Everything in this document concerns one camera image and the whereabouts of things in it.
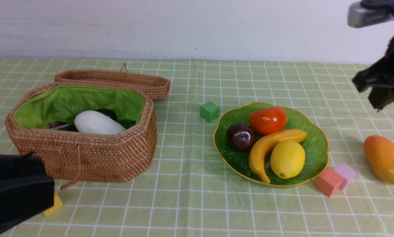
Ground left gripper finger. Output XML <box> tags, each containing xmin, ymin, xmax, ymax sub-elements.
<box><xmin>0</xmin><ymin>175</ymin><xmax>54</xmax><ymax>234</ymax></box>
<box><xmin>0</xmin><ymin>153</ymin><xmax>46</xmax><ymax>180</ymax></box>

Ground dark purple mangosteen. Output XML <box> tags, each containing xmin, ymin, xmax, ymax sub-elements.
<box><xmin>226</xmin><ymin>123</ymin><xmax>255</xmax><ymax>152</ymax></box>

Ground green foam cube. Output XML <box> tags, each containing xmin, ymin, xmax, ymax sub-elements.
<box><xmin>200</xmin><ymin>101</ymin><xmax>220</xmax><ymax>123</ymax></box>

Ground yellow foam block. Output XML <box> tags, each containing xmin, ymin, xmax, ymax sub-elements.
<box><xmin>43</xmin><ymin>193</ymin><xmax>63</xmax><ymax>218</ymax></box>

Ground pink foam cube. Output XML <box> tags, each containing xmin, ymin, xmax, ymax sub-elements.
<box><xmin>334</xmin><ymin>163</ymin><xmax>356</xmax><ymax>190</ymax></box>

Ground orange yellow mango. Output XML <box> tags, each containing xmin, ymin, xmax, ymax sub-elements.
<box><xmin>364</xmin><ymin>135</ymin><xmax>394</xmax><ymax>185</ymax></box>

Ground yellow banana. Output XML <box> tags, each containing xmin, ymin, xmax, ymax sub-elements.
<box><xmin>248</xmin><ymin>129</ymin><xmax>308</xmax><ymax>184</ymax></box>

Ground red-orange foam cube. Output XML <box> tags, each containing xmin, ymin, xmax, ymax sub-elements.
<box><xmin>315</xmin><ymin>168</ymin><xmax>344</xmax><ymax>197</ymax></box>

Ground orange persimmon with green calyx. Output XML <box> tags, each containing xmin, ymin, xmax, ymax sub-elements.
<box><xmin>248</xmin><ymin>106</ymin><xmax>287</xmax><ymax>135</ymax></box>

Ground purple eggplant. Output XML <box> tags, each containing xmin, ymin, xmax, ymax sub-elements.
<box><xmin>42</xmin><ymin>109</ymin><xmax>117</xmax><ymax>132</ymax></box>

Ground woven rattan basket lid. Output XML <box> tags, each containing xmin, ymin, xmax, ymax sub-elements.
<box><xmin>54</xmin><ymin>63</ymin><xmax>171</xmax><ymax>100</ymax></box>

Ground green leaf-shaped glass plate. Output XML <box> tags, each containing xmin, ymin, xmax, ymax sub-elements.
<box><xmin>212</xmin><ymin>102</ymin><xmax>329</xmax><ymax>188</ymax></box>

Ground white radish with leaves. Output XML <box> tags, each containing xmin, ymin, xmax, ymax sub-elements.
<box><xmin>53</xmin><ymin>97</ymin><xmax>126</xmax><ymax>135</ymax></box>

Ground yellow lemon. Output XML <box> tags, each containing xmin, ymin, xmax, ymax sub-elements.
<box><xmin>270</xmin><ymin>141</ymin><xmax>306</xmax><ymax>179</ymax></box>

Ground green fabric basket liner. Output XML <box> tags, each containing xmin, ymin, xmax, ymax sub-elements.
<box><xmin>13</xmin><ymin>85</ymin><xmax>145</xmax><ymax>129</ymax></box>

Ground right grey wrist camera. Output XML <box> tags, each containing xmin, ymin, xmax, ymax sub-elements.
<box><xmin>347</xmin><ymin>2</ymin><xmax>394</xmax><ymax>28</ymax></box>

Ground woven rattan basket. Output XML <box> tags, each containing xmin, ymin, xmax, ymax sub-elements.
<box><xmin>5</xmin><ymin>82</ymin><xmax>157</xmax><ymax>183</ymax></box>

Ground red chili pepper green stem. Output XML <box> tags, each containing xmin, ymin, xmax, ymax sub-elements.
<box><xmin>118</xmin><ymin>119</ymin><xmax>136</xmax><ymax>129</ymax></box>

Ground green checkered tablecloth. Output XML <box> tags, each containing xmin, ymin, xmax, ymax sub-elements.
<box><xmin>3</xmin><ymin>60</ymin><xmax>394</xmax><ymax>237</ymax></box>

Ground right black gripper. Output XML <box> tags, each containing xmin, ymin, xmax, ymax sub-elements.
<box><xmin>352</xmin><ymin>0</ymin><xmax>394</xmax><ymax>111</ymax></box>

